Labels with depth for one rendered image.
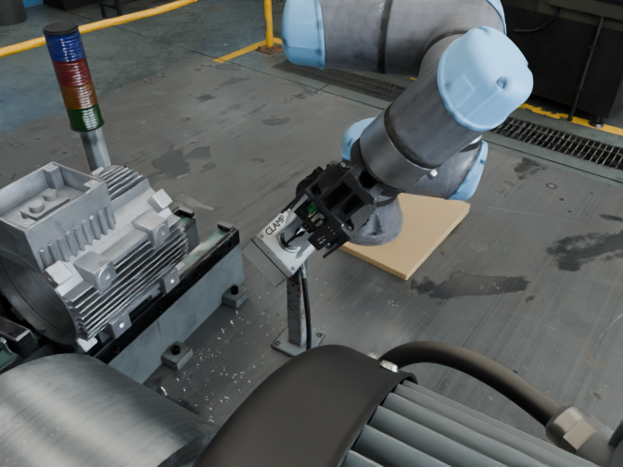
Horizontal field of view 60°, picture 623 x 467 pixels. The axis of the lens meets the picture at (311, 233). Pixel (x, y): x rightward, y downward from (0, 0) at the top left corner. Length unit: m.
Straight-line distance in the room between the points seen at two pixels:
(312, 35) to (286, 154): 0.90
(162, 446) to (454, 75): 0.36
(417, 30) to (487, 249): 0.70
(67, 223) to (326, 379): 0.56
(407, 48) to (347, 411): 0.42
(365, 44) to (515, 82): 0.16
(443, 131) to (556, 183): 0.99
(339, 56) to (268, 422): 0.44
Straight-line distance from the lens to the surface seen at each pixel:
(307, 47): 0.57
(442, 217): 1.20
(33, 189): 0.79
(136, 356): 0.88
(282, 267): 0.70
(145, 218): 0.77
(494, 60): 0.46
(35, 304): 0.87
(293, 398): 0.18
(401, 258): 1.08
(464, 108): 0.46
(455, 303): 1.03
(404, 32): 0.55
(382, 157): 0.51
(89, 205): 0.73
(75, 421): 0.45
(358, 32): 0.56
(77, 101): 1.11
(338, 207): 0.56
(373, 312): 0.99
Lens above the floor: 1.51
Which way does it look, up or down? 38 degrees down
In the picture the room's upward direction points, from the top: straight up
